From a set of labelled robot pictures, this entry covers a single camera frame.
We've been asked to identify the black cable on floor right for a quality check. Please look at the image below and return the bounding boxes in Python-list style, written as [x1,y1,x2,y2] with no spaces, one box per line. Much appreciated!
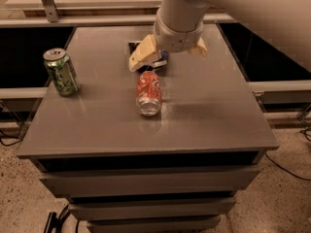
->
[264,151,311,182]

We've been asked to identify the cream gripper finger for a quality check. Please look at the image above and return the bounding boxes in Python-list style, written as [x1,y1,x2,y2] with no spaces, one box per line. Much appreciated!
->
[190,38,208,58]
[128,34,161,72]

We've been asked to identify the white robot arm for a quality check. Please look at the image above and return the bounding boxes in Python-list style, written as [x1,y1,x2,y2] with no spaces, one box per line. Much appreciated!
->
[128,0,311,72]

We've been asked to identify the black cable on floor left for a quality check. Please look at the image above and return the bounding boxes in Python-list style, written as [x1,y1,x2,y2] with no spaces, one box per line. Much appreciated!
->
[0,128,23,148]

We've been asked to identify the red coke can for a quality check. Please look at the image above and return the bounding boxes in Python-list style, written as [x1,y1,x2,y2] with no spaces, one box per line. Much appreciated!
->
[136,71,162,117]

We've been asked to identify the grey drawer cabinet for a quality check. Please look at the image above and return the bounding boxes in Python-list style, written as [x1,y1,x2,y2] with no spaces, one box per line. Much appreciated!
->
[17,24,278,233]

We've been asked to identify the black cable on floor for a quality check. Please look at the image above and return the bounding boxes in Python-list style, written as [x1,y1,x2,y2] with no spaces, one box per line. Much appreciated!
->
[0,128,23,148]
[264,151,311,182]

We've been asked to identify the metal railing frame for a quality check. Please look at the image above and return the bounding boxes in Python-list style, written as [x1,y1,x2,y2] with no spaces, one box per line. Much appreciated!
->
[0,0,237,29]

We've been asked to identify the blue chip bag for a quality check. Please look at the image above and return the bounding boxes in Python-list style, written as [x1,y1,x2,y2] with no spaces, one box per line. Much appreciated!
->
[128,40,170,73]

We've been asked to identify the black device on floor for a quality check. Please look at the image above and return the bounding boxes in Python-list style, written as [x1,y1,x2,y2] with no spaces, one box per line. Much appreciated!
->
[44,205,71,233]

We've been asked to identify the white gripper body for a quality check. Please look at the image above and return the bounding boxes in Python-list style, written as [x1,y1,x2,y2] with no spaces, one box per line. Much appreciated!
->
[153,17,203,52]

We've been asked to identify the green soda can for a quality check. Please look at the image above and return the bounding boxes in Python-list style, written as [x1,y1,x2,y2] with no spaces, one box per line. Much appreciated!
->
[43,48,80,96]

